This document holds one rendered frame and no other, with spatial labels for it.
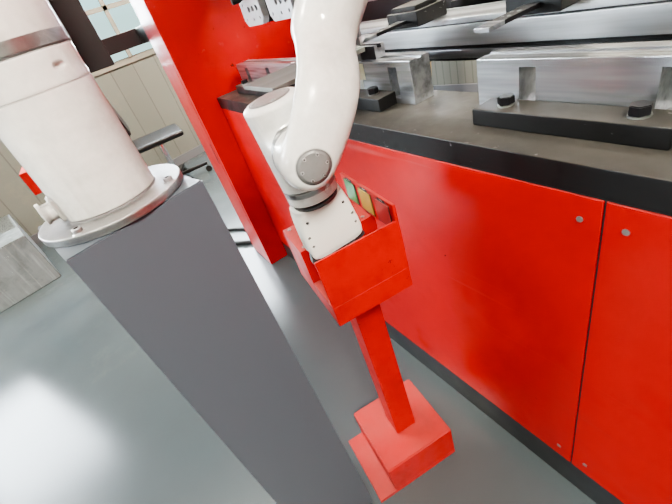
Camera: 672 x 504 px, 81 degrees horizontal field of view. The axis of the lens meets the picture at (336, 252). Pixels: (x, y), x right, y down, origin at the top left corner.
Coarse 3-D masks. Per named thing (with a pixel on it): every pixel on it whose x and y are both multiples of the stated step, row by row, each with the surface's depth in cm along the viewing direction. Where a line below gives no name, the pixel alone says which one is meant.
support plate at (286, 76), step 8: (360, 48) 94; (296, 64) 101; (280, 72) 99; (288, 72) 95; (256, 80) 99; (264, 80) 96; (272, 80) 93; (280, 80) 90; (288, 80) 87; (248, 88) 97; (256, 88) 93; (264, 88) 89; (272, 88) 86
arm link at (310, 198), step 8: (328, 184) 58; (336, 184) 60; (312, 192) 57; (320, 192) 58; (328, 192) 59; (288, 200) 60; (296, 200) 58; (304, 200) 58; (312, 200) 58; (320, 200) 58
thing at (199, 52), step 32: (160, 0) 145; (192, 0) 151; (224, 0) 157; (160, 32) 149; (192, 32) 154; (224, 32) 161; (256, 32) 167; (288, 32) 175; (192, 64) 158; (224, 64) 165; (192, 96) 163; (224, 128) 174; (224, 160) 180; (256, 192) 194; (256, 224) 200
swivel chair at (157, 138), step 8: (120, 120) 307; (128, 128) 324; (168, 128) 347; (176, 128) 337; (144, 136) 348; (152, 136) 339; (160, 136) 330; (168, 136) 325; (176, 136) 327; (136, 144) 331; (144, 144) 323; (152, 144) 321; (160, 144) 325; (168, 160) 349; (184, 168) 384; (192, 168) 362; (208, 168) 369
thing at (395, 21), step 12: (420, 0) 106; (432, 0) 104; (444, 0) 104; (396, 12) 108; (408, 12) 103; (420, 12) 102; (432, 12) 104; (444, 12) 106; (396, 24) 104; (408, 24) 105; (420, 24) 103; (372, 36) 101
